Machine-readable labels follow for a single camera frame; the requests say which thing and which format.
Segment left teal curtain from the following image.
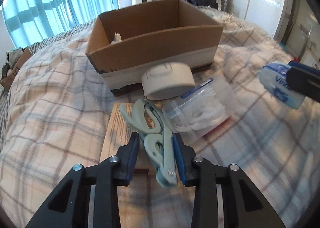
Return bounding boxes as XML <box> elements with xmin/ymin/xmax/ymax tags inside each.
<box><xmin>2</xmin><ymin>0</ymin><xmax>75</xmax><ymax>47</ymax></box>

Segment brown paper booklet box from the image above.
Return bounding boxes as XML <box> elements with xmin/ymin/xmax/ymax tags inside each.
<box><xmin>99</xmin><ymin>103</ymin><xmax>164</xmax><ymax>176</ymax></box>

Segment green checked bed sheet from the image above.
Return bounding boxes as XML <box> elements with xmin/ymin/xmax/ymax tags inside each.
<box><xmin>1</xmin><ymin>19</ymin><xmax>95</xmax><ymax>147</ymax></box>

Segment green hole punch pliers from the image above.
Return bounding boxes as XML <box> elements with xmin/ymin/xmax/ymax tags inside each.
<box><xmin>119</xmin><ymin>99</ymin><xmax>178</xmax><ymax>188</ymax></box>

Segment clear plastic jar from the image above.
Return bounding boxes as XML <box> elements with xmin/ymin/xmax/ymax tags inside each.
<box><xmin>162</xmin><ymin>76</ymin><xmax>237</xmax><ymax>142</ymax></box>

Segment large open cardboard box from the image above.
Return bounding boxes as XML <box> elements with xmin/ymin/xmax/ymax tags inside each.
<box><xmin>86</xmin><ymin>0</ymin><xmax>223</xmax><ymax>96</ymax></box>

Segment plaid cream blanket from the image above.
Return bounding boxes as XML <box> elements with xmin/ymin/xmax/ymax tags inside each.
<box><xmin>1</xmin><ymin>8</ymin><xmax>319</xmax><ymax>227</ymax></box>

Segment white tape roll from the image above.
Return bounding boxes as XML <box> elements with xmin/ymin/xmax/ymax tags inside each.
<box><xmin>142</xmin><ymin>62</ymin><xmax>195</xmax><ymax>101</ymax></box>

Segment blue tissue pack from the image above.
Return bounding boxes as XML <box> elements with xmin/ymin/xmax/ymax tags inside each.
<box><xmin>259</xmin><ymin>61</ymin><xmax>305</xmax><ymax>110</ymax></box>

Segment white plush toy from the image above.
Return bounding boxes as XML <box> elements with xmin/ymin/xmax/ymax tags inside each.
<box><xmin>111</xmin><ymin>32</ymin><xmax>121</xmax><ymax>44</ymax></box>

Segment small cardboard box with items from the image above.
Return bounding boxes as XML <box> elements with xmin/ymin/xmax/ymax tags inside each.
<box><xmin>1</xmin><ymin>47</ymin><xmax>32</xmax><ymax>91</ymax></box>

